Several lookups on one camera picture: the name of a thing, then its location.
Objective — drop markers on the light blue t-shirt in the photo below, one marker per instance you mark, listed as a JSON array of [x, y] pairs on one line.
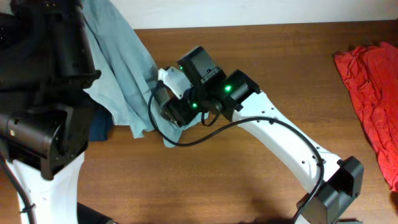
[[128, 73]]

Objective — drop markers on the folded navy garment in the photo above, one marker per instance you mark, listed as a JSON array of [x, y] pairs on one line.
[[101, 124]]

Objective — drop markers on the red cloth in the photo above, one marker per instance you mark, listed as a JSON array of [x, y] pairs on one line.
[[370, 75]]

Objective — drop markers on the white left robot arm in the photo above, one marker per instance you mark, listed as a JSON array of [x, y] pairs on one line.
[[46, 67]]

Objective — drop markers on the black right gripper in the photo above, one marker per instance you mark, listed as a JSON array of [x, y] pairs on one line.
[[178, 113]]

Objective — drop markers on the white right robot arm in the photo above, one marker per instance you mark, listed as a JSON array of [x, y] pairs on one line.
[[332, 183]]

